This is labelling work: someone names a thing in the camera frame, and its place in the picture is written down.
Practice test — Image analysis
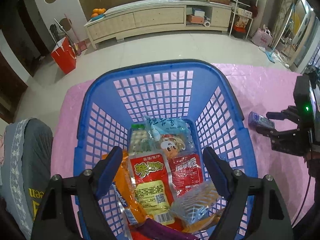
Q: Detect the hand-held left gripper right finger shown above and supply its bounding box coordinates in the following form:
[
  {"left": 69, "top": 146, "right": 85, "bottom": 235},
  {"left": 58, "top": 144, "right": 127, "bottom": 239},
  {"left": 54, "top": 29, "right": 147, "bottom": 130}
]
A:
[{"left": 203, "top": 147, "right": 293, "bottom": 240}]

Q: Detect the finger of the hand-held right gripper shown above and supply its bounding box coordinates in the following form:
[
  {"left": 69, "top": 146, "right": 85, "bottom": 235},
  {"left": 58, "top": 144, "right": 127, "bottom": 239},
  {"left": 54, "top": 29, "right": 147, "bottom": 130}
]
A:
[
  {"left": 266, "top": 106, "right": 300, "bottom": 122},
  {"left": 256, "top": 127, "right": 300, "bottom": 141}
]

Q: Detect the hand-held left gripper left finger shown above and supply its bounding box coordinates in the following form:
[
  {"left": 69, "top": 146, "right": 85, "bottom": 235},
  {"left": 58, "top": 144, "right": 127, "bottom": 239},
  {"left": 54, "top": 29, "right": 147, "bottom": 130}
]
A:
[{"left": 31, "top": 146, "right": 123, "bottom": 240}]

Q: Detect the purple candy roll pack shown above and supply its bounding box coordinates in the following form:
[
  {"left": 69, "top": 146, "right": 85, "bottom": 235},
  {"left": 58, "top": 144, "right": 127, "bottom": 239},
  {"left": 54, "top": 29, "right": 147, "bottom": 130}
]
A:
[{"left": 248, "top": 112, "right": 275, "bottom": 130}]

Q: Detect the plain red snack packet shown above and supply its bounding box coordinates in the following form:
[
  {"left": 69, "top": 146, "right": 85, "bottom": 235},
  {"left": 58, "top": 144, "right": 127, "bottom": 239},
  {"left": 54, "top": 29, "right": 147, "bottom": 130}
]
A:
[{"left": 167, "top": 154, "right": 204, "bottom": 197}]

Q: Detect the light blue wafer packet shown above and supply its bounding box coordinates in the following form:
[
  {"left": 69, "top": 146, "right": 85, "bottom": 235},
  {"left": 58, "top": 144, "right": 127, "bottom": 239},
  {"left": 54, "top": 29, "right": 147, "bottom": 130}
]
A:
[{"left": 170, "top": 181, "right": 222, "bottom": 224}]

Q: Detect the orange candy bar packet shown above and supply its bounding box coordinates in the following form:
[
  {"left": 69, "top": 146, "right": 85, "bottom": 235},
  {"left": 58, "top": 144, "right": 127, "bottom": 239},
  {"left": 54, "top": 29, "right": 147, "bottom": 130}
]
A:
[{"left": 101, "top": 150, "right": 148, "bottom": 227}]

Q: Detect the red packet with yellow label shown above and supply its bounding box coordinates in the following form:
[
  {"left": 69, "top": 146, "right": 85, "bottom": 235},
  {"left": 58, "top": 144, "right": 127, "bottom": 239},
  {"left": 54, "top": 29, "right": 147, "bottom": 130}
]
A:
[{"left": 128, "top": 154, "right": 175, "bottom": 225}]

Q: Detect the large cracker packet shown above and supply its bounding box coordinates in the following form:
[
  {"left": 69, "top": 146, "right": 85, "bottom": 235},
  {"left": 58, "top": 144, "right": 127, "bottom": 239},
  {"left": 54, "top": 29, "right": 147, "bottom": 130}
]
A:
[{"left": 129, "top": 124, "right": 155, "bottom": 155}]

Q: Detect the orange yellow snack packet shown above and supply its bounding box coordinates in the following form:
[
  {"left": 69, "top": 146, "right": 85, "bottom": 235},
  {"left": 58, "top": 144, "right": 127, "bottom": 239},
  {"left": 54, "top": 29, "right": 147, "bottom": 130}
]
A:
[{"left": 182, "top": 220, "right": 213, "bottom": 234}]

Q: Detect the small cracker packet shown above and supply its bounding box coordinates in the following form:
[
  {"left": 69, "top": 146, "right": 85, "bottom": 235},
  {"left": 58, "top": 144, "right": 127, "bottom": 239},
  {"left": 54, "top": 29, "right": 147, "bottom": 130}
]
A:
[{"left": 142, "top": 116, "right": 197, "bottom": 159}]

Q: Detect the dark purple snack packet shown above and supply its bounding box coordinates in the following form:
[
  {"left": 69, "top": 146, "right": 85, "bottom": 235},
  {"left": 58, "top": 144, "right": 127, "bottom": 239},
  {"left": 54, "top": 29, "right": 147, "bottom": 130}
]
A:
[{"left": 145, "top": 217, "right": 198, "bottom": 240}]

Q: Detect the blue plastic mesh basket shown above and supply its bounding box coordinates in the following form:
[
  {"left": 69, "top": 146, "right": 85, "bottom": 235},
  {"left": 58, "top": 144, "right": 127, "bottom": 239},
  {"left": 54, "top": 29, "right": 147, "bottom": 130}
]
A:
[{"left": 74, "top": 59, "right": 258, "bottom": 240}]

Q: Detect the pink quilted table cover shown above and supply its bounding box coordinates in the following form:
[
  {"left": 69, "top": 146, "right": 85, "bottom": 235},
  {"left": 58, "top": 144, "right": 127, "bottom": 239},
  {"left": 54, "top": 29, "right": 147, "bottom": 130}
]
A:
[{"left": 54, "top": 62, "right": 320, "bottom": 230}]

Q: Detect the pink bag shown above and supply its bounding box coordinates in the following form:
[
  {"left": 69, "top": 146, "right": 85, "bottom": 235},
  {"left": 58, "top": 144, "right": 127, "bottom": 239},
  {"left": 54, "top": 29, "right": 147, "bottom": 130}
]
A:
[{"left": 251, "top": 25, "right": 273, "bottom": 47}]

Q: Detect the arched standing mirror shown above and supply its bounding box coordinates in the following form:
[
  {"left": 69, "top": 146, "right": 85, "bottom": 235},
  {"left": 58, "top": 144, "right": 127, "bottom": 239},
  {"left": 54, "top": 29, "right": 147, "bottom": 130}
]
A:
[{"left": 290, "top": 0, "right": 317, "bottom": 68}]

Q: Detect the dark cloth with yellow print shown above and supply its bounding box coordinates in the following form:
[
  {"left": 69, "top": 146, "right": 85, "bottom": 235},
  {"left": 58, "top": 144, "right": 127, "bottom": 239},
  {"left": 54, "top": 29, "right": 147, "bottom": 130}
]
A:
[{"left": 25, "top": 184, "right": 52, "bottom": 222}]

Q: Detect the tall standing air conditioner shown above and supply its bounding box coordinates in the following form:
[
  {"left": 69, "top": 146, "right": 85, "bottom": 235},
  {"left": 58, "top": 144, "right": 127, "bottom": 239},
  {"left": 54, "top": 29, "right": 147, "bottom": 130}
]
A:
[{"left": 257, "top": 0, "right": 279, "bottom": 34}]

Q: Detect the red paper bag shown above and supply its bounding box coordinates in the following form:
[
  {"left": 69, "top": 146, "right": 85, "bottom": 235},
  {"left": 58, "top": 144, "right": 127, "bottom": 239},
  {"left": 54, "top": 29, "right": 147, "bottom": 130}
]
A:
[{"left": 51, "top": 37, "right": 77, "bottom": 75}]

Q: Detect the orange box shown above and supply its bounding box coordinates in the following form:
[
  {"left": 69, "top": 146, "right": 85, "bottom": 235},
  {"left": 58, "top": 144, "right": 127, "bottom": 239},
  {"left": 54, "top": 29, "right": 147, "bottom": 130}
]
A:
[{"left": 187, "top": 14, "right": 205, "bottom": 24}]

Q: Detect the cream television cabinet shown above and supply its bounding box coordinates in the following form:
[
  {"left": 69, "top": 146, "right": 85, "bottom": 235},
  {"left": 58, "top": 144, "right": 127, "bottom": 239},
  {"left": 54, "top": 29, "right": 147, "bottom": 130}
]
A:
[{"left": 84, "top": 0, "right": 233, "bottom": 50}]

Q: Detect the plate of oranges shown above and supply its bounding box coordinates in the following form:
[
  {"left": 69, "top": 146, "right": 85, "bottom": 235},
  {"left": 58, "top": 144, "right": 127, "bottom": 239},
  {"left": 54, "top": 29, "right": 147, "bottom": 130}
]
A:
[{"left": 90, "top": 8, "right": 107, "bottom": 20}]

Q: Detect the blue handled mop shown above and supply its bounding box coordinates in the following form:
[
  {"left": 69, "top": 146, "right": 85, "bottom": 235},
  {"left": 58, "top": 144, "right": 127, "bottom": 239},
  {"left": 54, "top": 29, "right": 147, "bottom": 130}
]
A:
[{"left": 265, "top": 5, "right": 298, "bottom": 63}]

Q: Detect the thin purple cable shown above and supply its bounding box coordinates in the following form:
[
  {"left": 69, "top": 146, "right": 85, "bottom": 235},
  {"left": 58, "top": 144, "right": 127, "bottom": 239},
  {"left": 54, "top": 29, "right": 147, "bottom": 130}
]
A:
[{"left": 291, "top": 174, "right": 315, "bottom": 227}]

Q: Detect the white wire shelf rack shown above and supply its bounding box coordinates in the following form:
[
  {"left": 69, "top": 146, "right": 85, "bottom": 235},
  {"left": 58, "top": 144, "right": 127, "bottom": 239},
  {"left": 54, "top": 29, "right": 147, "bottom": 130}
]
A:
[{"left": 228, "top": 0, "right": 260, "bottom": 40}]

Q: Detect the dark wooden door frame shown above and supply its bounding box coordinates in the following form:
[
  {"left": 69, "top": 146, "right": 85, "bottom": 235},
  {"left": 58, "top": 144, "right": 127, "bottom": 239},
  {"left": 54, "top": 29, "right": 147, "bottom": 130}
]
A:
[{"left": 16, "top": 0, "right": 54, "bottom": 78}]

